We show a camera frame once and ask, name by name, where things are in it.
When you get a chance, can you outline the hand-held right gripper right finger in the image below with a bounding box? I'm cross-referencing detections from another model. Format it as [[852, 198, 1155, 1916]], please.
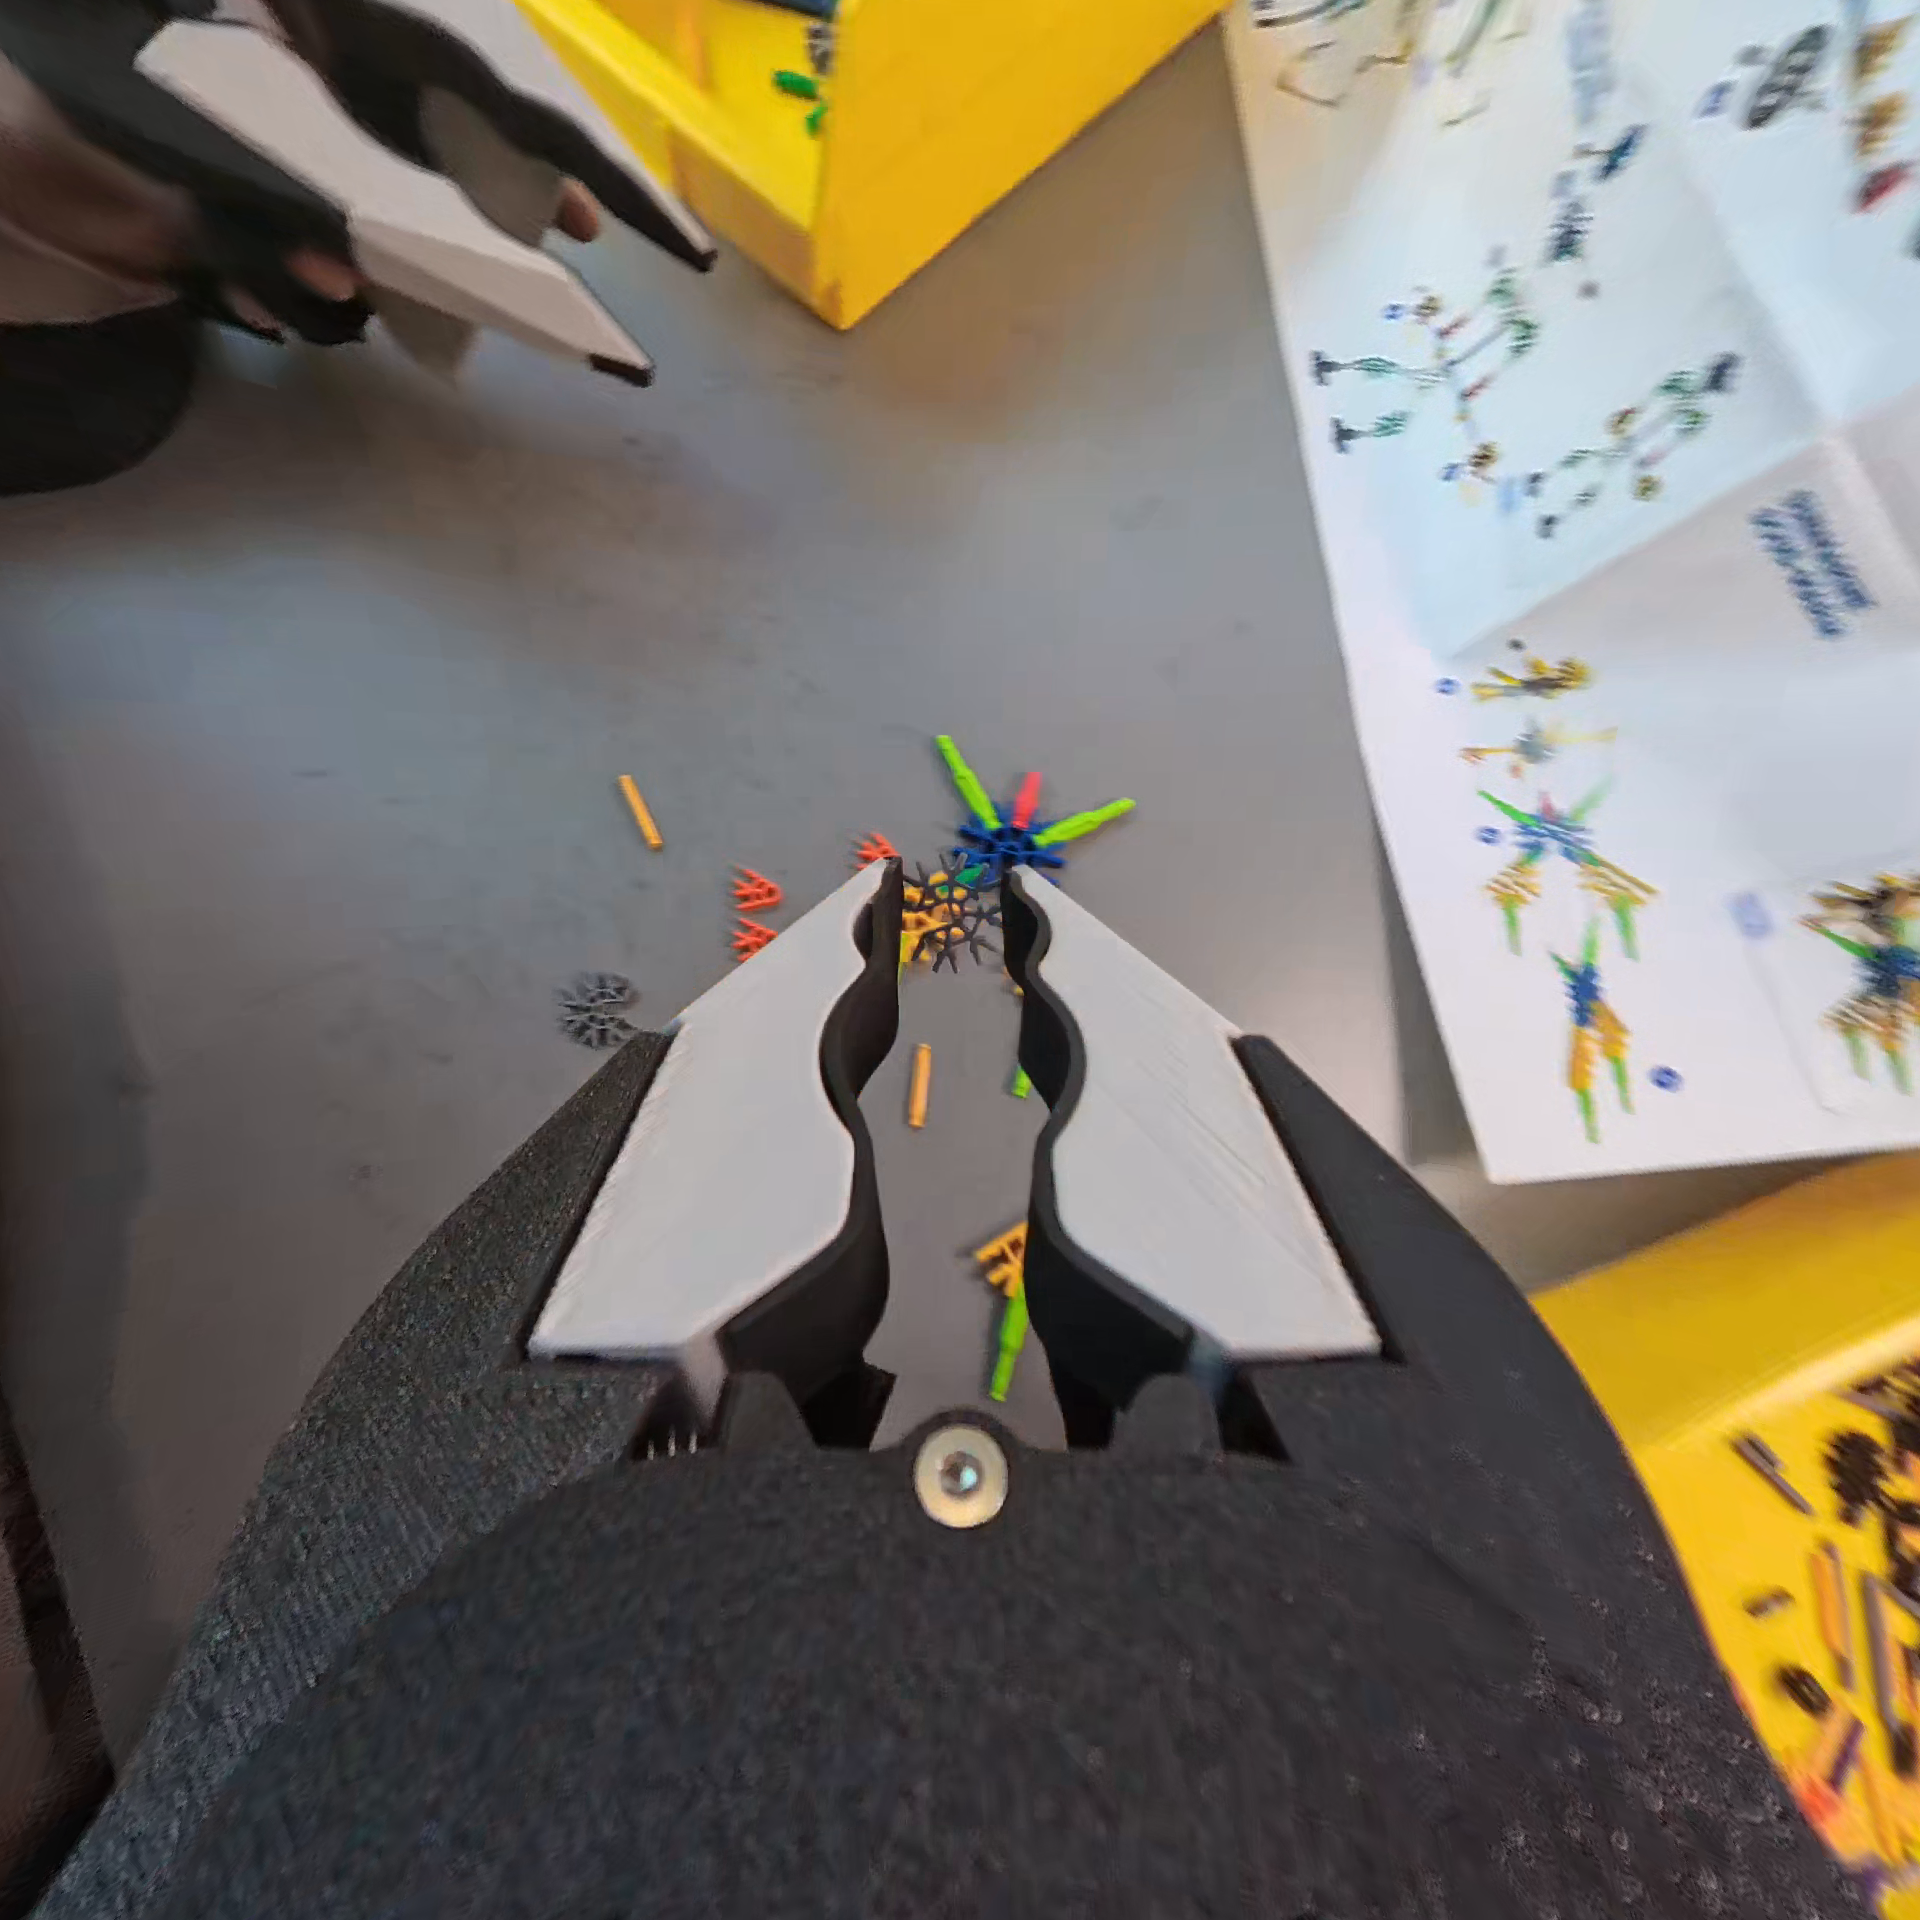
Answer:
[[997, 866, 1382, 1449]]

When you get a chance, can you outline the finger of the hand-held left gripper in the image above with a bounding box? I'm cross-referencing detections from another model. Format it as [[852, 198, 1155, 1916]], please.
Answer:
[[269, 0, 719, 275], [134, 18, 656, 388]]

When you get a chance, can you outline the white folded instruction sheet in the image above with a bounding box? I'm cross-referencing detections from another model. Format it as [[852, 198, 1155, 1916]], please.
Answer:
[[1222, 0, 1920, 1186]]

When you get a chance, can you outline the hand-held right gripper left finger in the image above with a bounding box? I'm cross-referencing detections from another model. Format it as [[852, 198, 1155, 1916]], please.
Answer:
[[528, 857, 904, 1449]]

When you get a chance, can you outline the pile of colourful construction pieces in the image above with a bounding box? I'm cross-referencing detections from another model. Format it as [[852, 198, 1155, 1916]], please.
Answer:
[[773, 0, 840, 140]]

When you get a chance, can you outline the toy model with red rod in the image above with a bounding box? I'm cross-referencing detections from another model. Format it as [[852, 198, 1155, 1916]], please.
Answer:
[[895, 732, 1139, 970]]

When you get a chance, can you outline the blue yellow green toy model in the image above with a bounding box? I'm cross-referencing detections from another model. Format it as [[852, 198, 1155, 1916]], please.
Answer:
[[972, 1223, 1040, 1404]]

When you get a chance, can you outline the yellow bin with colourful pieces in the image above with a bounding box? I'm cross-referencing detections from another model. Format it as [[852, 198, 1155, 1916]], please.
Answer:
[[516, 0, 1234, 331]]

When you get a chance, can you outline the person's left hand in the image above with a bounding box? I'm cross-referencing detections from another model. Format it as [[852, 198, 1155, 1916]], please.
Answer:
[[0, 138, 367, 330]]

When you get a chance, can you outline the pile of dark construction pieces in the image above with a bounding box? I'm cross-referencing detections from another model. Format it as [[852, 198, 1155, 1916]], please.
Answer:
[[1726, 1358, 1920, 1878]]

